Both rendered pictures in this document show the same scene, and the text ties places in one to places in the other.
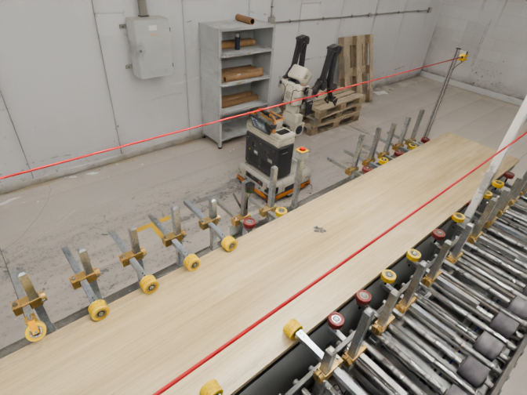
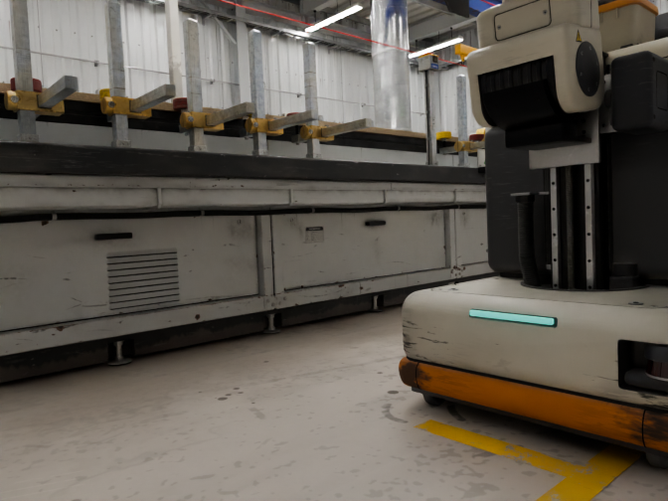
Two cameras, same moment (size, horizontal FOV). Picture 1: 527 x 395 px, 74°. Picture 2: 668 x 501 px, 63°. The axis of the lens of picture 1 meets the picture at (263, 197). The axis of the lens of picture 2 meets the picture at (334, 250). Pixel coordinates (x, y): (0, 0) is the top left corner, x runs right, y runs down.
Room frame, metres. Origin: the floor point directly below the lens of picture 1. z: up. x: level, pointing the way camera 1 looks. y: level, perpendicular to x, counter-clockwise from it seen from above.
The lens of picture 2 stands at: (4.86, -0.65, 0.45)
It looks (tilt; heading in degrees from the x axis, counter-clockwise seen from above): 3 degrees down; 182
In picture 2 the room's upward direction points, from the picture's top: 3 degrees counter-clockwise
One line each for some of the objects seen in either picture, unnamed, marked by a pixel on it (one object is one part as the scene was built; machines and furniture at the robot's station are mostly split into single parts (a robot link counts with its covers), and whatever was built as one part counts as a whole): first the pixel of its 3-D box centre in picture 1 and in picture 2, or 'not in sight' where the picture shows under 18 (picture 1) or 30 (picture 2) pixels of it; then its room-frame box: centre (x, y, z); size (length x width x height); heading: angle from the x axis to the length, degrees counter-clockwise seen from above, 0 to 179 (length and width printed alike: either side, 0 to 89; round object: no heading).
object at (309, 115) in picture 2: (362, 160); (275, 125); (2.89, -0.90, 0.81); 0.43 x 0.03 x 0.04; 44
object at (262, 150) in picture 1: (270, 143); (596, 155); (3.48, -0.04, 0.59); 0.55 x 0.34 x 0.83; 43
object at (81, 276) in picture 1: (85, 277); not in sight; (1.15, 0.86, 0.95); 0.14 x 0.06 x 0.05; 134
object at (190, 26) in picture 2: (387, 146); (194, 93); (3.06, -1.14, 0.89); 0.04 x 0.04 x 0.48; 44
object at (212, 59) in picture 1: (236, 85); not in sight; (4.80, 0.50, 0.78); 0.90 x 0.45 x 1.55; 134
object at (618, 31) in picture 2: (271, 120); (598, 40); (3.47, -0.02, 0.87); 0.23 x 0.15 x 0.11; 43
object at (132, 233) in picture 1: (138, 259); not in sight; (1.33, 0.67, 0.90); 0.04 x 0.04 x 0.48; 44
